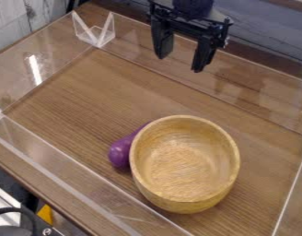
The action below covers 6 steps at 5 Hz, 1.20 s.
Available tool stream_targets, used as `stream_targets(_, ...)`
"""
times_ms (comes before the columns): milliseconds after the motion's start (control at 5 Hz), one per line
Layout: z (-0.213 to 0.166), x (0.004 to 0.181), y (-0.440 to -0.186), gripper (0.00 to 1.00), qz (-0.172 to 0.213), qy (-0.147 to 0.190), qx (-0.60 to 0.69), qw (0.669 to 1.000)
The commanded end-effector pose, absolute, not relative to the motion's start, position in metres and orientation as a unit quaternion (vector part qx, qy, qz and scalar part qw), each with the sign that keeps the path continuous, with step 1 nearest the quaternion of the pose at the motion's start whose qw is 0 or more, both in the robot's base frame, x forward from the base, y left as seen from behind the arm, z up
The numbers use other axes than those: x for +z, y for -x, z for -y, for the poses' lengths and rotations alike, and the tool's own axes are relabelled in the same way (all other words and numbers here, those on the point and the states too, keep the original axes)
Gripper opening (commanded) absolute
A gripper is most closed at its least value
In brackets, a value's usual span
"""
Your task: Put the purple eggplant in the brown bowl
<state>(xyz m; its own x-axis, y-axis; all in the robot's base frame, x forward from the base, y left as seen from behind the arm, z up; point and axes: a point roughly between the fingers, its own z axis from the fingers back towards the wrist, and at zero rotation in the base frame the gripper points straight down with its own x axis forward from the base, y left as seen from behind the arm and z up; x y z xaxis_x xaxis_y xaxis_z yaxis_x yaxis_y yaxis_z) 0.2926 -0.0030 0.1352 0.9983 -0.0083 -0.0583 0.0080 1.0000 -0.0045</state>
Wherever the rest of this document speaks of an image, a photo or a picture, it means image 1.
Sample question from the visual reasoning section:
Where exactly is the black cable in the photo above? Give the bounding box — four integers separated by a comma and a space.
0, 206, 36, 236

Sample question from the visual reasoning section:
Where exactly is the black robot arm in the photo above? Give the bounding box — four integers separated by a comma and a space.
149, 0, 233, 73

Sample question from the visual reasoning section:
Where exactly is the black device with yellow part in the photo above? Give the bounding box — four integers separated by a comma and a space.
0, 168, 88, 236

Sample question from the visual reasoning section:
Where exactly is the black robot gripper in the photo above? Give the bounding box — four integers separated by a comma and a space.
149, 0, 233, 73

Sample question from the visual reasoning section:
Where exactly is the brown wooden bowl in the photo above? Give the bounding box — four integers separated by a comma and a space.
129, 115, 241, 214

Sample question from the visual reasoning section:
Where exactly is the clear acrylic tray enclosure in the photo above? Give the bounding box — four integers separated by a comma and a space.
0, 4, 302, 236

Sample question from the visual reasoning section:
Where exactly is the purple toy eggplant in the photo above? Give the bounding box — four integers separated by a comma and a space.
108, 124, 148, 169

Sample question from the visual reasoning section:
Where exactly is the clear acrylic corner bracket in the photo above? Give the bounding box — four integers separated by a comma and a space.
72, 12, 116, 48

